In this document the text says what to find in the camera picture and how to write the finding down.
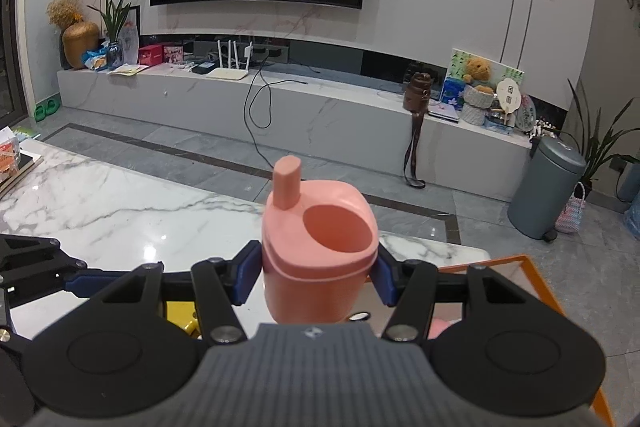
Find orange box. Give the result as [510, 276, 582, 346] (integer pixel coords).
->
[345, 254, 616, 427]

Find flat white book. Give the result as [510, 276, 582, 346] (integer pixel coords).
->
[429, 104, 461, 122]

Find decorative plate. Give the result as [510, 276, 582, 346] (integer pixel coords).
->
[515, 93, 538, 132]

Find grey woven basket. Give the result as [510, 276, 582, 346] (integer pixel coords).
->
[462, 86, 496, 110]

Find yellow tape measure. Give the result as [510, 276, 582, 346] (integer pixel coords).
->
[166, 301, 202, 340]

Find teddy bear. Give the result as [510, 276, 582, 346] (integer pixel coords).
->
[461, 57, 496, 95]

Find blue snack bag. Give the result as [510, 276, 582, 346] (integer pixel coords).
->
[82, 49, 108, 72]

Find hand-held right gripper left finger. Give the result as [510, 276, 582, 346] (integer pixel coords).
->
[97, 241, 264, 344]

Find framed picture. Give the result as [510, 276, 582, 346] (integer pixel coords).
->
[121, 5, 142, 65]

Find orange snack packet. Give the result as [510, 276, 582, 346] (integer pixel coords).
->
[0, 127, 23, 185]

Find long leaf potted plant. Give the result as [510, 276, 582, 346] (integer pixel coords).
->
[567, 77, 640, 192]

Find pastel woven handbag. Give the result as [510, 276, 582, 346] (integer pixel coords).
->
[554, 181, 587, 235]

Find pink cup with spout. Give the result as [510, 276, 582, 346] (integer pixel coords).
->
[261, 156, 380, 325]

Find pale woven basket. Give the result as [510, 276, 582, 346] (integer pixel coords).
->
[461, 104, 488, 126]

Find marble tv console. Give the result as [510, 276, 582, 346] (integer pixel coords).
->
[56, 67, 533, 202]

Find plant in glass vase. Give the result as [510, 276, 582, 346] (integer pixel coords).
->
[87, 0, 146, 68]

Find glass door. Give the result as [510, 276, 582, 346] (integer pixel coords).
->
[0, 0, 31, 120]

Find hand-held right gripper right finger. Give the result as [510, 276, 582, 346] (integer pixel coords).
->
[367, 252, 546, 344]

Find brown leather case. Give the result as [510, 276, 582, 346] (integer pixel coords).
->
[402, 71, 433, 188]

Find blue floral pack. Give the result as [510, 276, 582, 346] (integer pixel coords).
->
[440, 76, 466, 108]

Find water jug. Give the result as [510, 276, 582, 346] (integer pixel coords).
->
[622, 194, 640, 243]

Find grey trash bin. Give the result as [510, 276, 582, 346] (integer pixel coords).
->
[507, 136, 587, 242]

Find loose papers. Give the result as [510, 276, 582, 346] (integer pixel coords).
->
[107, 63, 151, 76]

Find light blue box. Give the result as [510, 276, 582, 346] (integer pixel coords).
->
[484, 112, 516, 134]

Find round paper fan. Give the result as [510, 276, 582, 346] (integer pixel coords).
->
[495, 78, 522, 128]

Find white router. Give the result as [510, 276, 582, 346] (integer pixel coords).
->
[206, 39, 253, 81]

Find dark flat tray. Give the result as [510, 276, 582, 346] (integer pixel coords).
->
[0, 154, 45, 200]

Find gold vase with dried flowers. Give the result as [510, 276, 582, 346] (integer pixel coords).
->
[46, 0, 101, 70]

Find black cable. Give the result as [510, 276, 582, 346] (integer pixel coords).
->
[243, 59, 311, 168]

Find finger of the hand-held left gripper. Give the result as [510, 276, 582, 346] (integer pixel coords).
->
[0, 307, 36, 418]
[0, 234, 136, 308]

